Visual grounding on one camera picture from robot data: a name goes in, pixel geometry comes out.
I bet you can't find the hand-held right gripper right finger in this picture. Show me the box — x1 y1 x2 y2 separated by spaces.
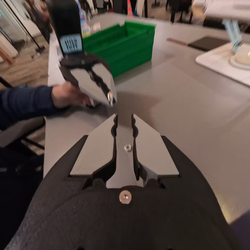
131 114 180 181

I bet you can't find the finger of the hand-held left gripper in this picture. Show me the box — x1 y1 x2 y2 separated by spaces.
92 63 117 104
70 69 113 107

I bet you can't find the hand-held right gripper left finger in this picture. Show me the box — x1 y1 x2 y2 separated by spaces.
70 114 118 183

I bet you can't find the green plastic bin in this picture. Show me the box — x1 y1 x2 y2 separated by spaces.
82 21 157 78

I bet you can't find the person's left forearm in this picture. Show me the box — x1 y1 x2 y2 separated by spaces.
0 86 59 130

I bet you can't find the person's left hand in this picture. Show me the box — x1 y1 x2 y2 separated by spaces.
52 82 95 109

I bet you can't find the disinfectant wipes canister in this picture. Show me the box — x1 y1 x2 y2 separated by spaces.
77 2 91 39

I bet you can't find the black floor lamp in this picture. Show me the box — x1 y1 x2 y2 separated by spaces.
4 0 46 53

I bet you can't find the orange traffic cone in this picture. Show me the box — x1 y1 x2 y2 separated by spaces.
127 0 134 18

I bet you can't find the white cabinet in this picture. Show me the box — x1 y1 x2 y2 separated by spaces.
0 35 19 59

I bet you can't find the person's black chair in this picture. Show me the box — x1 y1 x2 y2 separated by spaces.
0 117 46 157

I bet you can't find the person's body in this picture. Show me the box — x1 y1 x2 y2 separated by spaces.
0 146 44 250

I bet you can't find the black office chair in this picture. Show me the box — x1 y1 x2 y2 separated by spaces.
166 0 194 23

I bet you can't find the black rectangular pad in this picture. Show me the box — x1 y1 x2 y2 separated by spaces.
188 36 230 52

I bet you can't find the white folding stand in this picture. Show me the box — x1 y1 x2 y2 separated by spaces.
195 20 250 87

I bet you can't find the printed instruction sheet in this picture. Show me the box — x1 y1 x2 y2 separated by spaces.
203 0 250 20

